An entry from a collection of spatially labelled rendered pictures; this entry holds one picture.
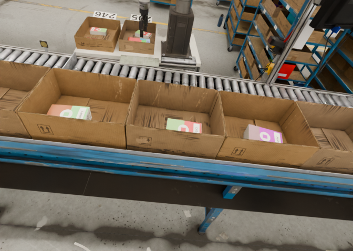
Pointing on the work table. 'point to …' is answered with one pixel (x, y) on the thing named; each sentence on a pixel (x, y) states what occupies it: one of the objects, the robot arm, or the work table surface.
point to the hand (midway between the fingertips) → (143, 32)
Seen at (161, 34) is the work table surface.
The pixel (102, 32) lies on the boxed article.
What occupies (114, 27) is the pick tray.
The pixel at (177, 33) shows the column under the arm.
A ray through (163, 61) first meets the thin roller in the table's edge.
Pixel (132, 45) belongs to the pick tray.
